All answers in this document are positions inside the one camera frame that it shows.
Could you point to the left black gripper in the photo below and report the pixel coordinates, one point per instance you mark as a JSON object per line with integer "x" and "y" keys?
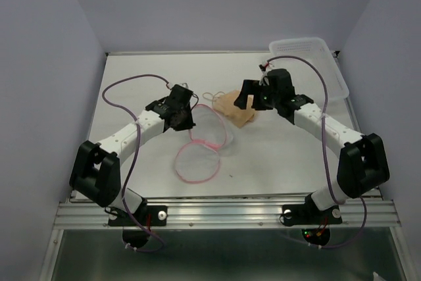
{"x": 188, "y": 124}

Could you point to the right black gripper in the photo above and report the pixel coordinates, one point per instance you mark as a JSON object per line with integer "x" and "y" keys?
{"x": 250, "y": 87}

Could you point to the beige bra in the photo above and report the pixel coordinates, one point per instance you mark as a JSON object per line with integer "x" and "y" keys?
{"x": 223, "y": 103}

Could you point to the white mesh pink-trimmed laundry bag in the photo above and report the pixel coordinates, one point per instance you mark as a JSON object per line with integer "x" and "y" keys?
{"x": 198, "y": 161}

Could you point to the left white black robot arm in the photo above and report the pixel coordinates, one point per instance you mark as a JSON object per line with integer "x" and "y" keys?
{"x": 96, "y": 172}

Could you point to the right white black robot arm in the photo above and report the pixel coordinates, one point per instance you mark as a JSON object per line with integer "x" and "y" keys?
{"x": 362, "y": 160}

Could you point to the white perforated plastic basket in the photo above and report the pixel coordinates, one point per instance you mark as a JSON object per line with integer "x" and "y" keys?
{"x": 316, "y": 52}

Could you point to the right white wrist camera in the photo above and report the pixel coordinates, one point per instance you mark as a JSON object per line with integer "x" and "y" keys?
{"x": 264, "y": 72}

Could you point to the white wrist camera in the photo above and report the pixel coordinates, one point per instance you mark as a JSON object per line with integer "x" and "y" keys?
{"x": 264, "y": 72}
{"x": 179, "y": 89}

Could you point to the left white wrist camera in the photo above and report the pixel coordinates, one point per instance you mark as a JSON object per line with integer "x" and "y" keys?
{"x": 179, "y": 89}

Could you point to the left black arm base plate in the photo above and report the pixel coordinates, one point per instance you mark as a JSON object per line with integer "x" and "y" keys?
{"x": 147, "y": 215}

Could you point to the aluminium mounting rail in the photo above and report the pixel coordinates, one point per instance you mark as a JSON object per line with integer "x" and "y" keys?
{"x": 228, "y": 213}

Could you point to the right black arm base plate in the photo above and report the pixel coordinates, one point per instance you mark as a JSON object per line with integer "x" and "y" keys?
{"x": 307, "y": 213}

